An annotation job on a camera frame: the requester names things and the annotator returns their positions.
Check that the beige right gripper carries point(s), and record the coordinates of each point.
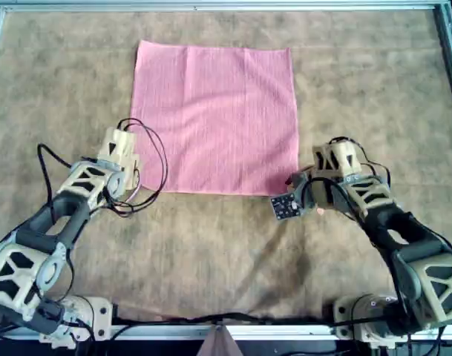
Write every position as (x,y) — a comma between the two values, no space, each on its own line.
(309,189)

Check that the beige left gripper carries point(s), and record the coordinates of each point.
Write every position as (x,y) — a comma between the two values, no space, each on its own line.
(133,172)

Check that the pink microfibre cloth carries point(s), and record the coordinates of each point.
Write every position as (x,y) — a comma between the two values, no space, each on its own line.
(218,118)

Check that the beige lattice right robot arm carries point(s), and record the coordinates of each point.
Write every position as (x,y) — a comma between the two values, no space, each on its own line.
(396,230)

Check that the beige lattice left robot arm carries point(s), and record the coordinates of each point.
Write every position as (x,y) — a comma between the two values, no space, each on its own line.
(62,215)

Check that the pink round sticker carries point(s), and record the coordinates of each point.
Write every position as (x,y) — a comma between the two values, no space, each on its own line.
(320,211)

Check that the brown felt table mat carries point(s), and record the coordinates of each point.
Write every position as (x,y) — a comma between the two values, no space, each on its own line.
(359,92)

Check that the right wrist camera circuit board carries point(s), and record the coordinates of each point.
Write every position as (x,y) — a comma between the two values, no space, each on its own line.
(285,205)

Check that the brown triangular camera mount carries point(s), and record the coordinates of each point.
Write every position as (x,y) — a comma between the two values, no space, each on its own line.
(220,345)

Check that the aluminium table frame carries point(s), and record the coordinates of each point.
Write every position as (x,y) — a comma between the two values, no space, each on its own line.
(225,4)

